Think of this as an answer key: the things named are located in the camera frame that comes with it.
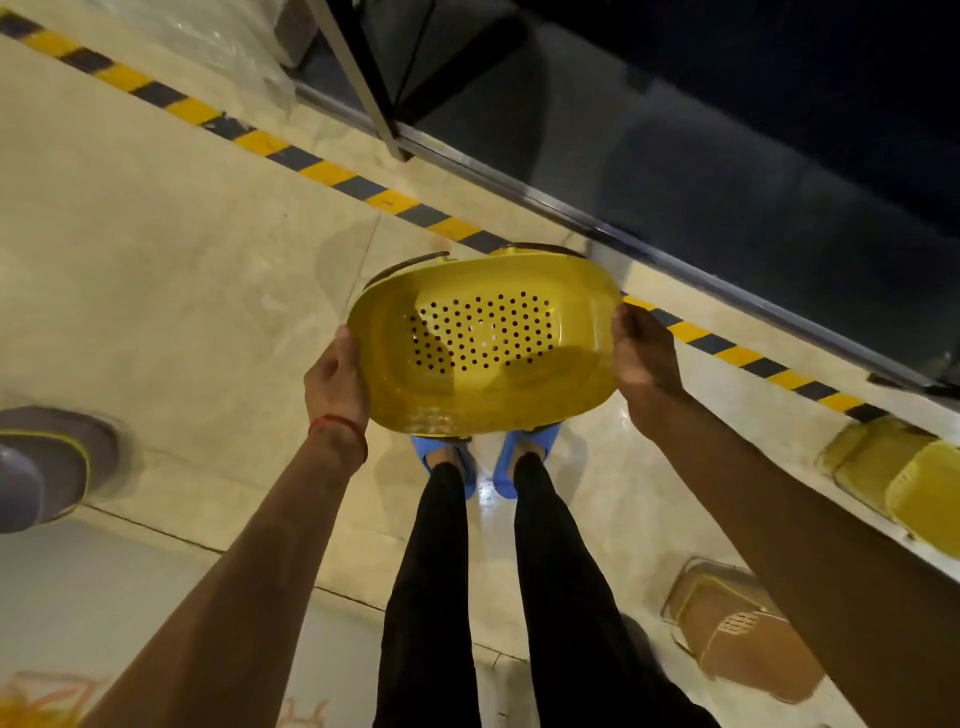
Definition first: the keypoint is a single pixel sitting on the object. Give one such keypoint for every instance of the person's right hand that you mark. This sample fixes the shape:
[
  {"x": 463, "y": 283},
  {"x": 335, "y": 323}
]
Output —
[{"x": 649, "y": 375}]

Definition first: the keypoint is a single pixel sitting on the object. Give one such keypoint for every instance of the black metal shelf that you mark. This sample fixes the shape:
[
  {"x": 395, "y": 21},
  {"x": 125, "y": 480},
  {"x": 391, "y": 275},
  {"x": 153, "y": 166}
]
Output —
[{"x": 712, "y": 150}]

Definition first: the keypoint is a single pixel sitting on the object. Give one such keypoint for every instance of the person's left hand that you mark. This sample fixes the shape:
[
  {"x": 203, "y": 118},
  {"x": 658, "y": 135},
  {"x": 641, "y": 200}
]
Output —
[{"x": 334, "y": 394}]

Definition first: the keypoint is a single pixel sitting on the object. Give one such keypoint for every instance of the person's left forearm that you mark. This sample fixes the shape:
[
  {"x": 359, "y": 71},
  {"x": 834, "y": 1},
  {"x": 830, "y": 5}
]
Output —
[{"x": 225, "y": 600}]

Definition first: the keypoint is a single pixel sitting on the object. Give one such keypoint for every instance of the brown basket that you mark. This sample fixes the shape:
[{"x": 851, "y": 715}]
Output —
[{"x": 757, "y": 652}]

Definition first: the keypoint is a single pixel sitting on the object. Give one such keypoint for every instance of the blue right slipper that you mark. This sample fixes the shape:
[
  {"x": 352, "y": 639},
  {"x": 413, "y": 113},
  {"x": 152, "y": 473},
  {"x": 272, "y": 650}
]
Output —
[{"x": 504, "y": 480}]

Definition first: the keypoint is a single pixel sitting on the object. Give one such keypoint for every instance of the person's right forearm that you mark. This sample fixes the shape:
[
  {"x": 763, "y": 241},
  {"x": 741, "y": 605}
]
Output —
[{"x": 810, "y": 585}]

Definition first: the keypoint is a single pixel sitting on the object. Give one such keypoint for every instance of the yellow grey display platform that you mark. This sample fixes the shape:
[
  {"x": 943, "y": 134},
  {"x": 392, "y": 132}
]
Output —
[{"x": 90, "y": 600}]

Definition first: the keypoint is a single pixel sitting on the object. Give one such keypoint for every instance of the black trousers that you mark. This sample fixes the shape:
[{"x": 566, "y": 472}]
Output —
[{"x": 427, "y": 622}]

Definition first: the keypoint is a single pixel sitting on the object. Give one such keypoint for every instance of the blue slipper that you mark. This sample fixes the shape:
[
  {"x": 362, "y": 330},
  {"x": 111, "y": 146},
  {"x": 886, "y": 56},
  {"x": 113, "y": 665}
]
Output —
[
  {"x": 469, "y": 480},
  {"x": 504, "y": 480}
]

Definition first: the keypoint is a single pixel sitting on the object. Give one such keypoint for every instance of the blue left slipper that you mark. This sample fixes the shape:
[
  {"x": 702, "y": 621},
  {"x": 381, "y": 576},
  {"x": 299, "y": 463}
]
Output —
[{"x": 469, "y": 480}]

